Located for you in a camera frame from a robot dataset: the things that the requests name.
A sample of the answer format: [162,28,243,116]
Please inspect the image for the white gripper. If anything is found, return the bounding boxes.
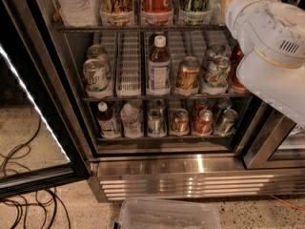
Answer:
[220,0,305,69]

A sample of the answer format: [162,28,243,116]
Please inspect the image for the rear red cola can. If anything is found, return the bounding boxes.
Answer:
[230,45,244,64]

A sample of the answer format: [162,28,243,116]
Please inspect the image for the front white green can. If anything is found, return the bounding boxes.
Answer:
[204,55,231,88]

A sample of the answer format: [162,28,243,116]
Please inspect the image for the gold can bottom shelf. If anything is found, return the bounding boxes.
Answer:
[171,109,189,133]

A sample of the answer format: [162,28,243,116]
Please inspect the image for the brown tea bottle shelf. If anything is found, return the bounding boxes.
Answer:
[97,102,121,139]
[148,35,171,91]

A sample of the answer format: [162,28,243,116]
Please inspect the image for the white green can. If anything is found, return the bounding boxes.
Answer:
[202,43,227,69]
[204,55,231,88]

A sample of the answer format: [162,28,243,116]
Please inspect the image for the brown tea bottle middle shelf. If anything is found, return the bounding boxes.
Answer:
[148,35,171,91]

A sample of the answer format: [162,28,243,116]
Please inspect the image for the empty white shelf tray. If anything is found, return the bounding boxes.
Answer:
[115,32,142,97]

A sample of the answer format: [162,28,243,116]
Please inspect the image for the front green 7up can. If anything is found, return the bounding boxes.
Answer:
[83,59,109,93]

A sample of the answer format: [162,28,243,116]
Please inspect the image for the rear silver can bottom shelf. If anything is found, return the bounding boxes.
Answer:
[152,99,166,115]

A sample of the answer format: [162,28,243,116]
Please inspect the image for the rear red can bottom shelf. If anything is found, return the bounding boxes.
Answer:
[192,98,209,118]

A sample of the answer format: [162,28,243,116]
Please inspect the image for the small water bottle bottom shelf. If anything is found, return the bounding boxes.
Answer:
[120,103,143,138]

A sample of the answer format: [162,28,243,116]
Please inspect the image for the stainless steel fridge body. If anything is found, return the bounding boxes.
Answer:
[6,0,305,204]

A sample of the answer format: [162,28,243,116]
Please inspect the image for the top left water bottle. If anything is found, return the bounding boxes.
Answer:
[58,0,98,27]

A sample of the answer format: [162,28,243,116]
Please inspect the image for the brown tea bottle bottom shelf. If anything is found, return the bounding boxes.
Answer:
[97,102,121,139]

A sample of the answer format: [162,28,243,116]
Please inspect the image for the rear green can bottom shelf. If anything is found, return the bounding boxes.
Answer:
[213,97,232,118]

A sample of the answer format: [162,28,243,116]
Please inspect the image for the gold can middle shelf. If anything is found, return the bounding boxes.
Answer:
[176,55,199,90]

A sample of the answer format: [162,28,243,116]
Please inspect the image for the clear plastic bin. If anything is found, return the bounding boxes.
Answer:
[113,198,221,229]

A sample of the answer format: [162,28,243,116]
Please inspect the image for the rear white green can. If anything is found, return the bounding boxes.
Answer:
[202,43,227,69]

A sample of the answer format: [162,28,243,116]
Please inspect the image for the front red cola can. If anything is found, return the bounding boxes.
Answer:
[232,61,248,94]

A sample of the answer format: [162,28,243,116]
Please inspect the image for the silver can shelf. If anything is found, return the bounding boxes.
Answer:
[148,109,165,137]
[152,99,166,115]

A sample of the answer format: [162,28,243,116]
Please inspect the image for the rear green 7up can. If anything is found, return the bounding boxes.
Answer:
[87,44,111,76]

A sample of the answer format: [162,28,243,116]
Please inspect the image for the closed right fridge door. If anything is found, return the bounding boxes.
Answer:
[243,111,305,169]

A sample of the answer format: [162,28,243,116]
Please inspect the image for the open glass fridge door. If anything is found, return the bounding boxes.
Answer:
[0,0,90,199]

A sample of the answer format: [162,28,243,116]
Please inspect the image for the green 7up can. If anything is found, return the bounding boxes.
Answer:
[83,59,109,93]
[87,44,111,76]

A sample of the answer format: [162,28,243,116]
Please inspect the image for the orange floor cable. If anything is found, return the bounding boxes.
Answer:
[270,194,305,212]

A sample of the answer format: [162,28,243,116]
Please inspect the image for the black floor cables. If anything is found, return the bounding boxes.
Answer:
[0,117,71,229]

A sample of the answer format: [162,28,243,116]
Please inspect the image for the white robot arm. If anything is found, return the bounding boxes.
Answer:
[225,0,305,127]

